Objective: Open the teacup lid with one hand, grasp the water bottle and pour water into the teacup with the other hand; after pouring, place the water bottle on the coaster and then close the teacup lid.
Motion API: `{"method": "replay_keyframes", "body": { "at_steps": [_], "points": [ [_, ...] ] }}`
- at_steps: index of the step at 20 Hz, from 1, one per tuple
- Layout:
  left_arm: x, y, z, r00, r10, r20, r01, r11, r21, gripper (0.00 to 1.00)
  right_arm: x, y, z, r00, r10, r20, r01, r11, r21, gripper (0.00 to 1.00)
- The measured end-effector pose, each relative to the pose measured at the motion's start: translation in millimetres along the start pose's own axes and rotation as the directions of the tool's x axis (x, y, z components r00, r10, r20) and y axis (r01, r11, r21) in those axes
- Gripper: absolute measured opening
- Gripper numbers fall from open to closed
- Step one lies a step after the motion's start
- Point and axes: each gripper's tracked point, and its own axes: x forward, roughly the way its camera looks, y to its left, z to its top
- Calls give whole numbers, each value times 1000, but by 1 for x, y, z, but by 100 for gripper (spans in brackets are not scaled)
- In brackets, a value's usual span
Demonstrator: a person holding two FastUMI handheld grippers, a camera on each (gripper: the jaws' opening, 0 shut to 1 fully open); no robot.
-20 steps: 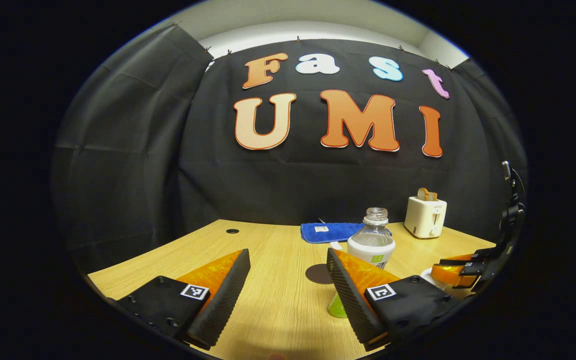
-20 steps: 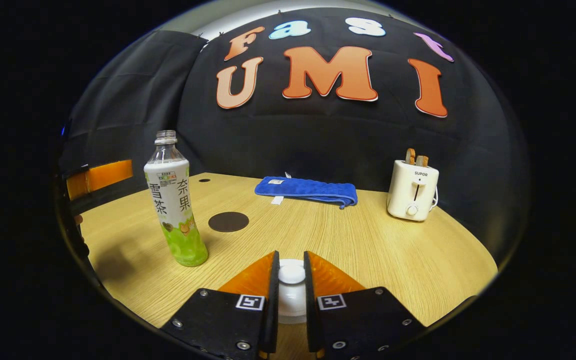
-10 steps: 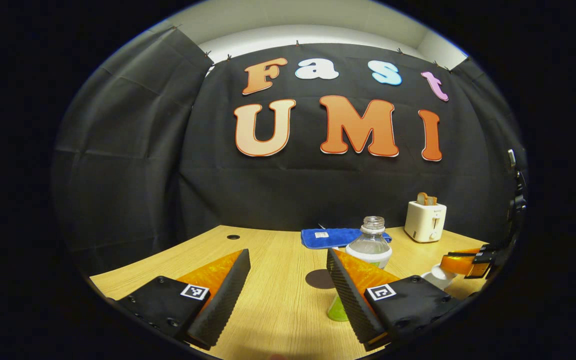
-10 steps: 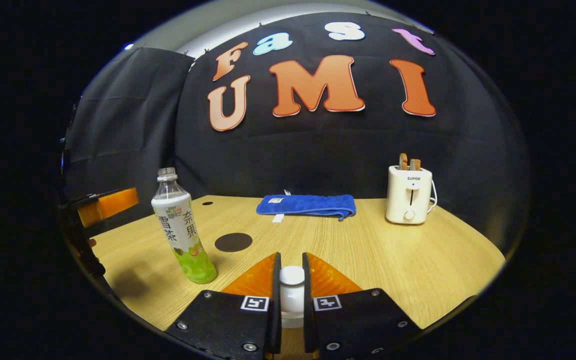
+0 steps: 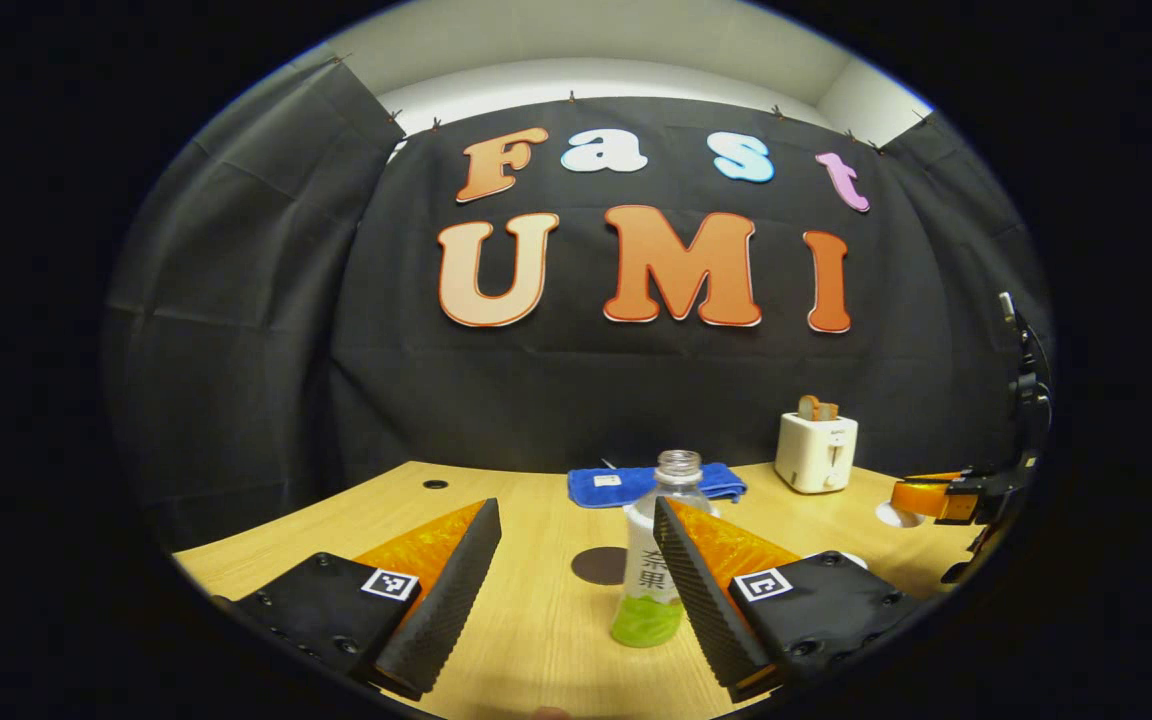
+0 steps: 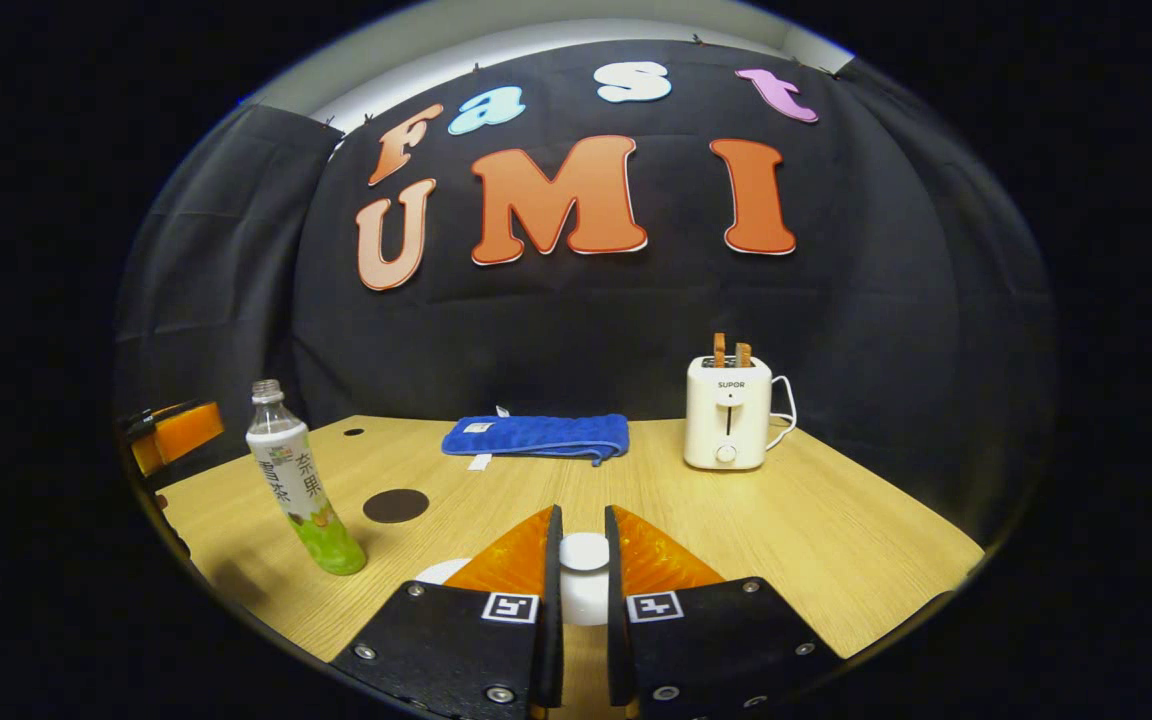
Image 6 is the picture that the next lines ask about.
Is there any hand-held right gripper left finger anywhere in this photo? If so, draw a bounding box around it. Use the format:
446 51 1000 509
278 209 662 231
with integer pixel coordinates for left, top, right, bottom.
329 505 565 720

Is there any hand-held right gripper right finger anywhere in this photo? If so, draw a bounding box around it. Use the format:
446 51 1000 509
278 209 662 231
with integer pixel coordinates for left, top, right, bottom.
604 505 845 720

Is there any white teacup lid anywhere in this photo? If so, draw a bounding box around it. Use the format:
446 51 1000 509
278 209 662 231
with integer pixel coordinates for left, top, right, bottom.
558 532 612 627

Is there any white teacup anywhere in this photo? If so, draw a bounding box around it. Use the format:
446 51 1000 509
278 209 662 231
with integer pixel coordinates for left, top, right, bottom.
414 558 474 586

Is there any clear water bottle green label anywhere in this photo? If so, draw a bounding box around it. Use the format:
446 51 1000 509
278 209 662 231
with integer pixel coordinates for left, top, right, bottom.
246 379 368 576

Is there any dark round coaster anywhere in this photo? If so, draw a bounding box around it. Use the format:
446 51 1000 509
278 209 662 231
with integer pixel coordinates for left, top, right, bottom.
363 489 430 524

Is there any blue towel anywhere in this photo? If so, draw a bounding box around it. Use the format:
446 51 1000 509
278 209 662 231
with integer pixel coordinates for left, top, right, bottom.
441 408 630 471

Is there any cream toaster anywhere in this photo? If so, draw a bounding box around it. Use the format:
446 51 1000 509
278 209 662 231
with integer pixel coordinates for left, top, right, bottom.
684 355 773 471

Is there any white toaster cable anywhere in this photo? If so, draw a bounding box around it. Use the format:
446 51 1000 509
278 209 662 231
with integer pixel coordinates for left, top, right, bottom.
766 376 798 451

